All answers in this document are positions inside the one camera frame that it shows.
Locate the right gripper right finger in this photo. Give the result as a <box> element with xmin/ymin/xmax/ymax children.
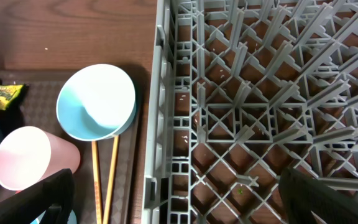
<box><xmin>278</xmin><ymin>168</ymin><xmax>358</xmax><ymax>223</ymax></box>

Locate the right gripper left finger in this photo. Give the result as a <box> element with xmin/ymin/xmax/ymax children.
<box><xmin>0</xmin><ymin>169</ymin><xmax>75</xmax><ymax>223</ymax></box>

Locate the pink cup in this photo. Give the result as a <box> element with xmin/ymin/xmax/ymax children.
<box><xmin>0</xmin><ymin>126</ymin><xmax>80</xmax><ymax>191</ymax></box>

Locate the large light blue bowl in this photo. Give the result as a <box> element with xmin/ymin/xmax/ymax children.
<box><xmin>56</xmin><ymin>63</ymin><xmax>137</xmax><ymax>141</ymax></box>

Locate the yellow green snack wrapper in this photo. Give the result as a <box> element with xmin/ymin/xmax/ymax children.
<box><xmin>0</xmin><ymin>85</ymin><xmax>24</xmax><ymax>110</ymax></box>

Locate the small light blue cup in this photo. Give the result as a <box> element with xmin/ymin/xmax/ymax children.
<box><xmin>30</xmin><ymin>210</ymin><xmax>77</xmax><ymax>224</ymax></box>

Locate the grey dishwasher rack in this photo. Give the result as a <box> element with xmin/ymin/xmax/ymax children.
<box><xmin>141</xmin><ymin>0</ymin><xmax>358</xmax><ymax>223</ymax></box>

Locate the left wooden chopstick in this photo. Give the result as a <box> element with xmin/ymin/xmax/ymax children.
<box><xmin>91</xmin><ymin>141</ymin><xmax>103</xmax><ymax>224</ymax></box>

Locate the wooden chopstick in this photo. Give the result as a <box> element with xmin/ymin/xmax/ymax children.
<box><xmin>91</xmin><ymin>141</ymin><xmax>103</xmax><ymax>224</ymax></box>
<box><xmin>103</xmin><ymin>136</ymin><xmax>119</xmax><ymax>224</ymax></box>

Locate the right wooden chopstick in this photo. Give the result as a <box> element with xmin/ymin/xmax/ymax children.
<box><xmin>103</xmin><ymin>136</ymin><xmax>119</xmax><ymax>224</ymax></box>

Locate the dark brown serving tray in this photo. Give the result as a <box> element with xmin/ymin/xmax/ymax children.
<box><xmin>0</xmin><ymin>64</ymin><xmax>150</xmax><ymax>224</ymax></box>

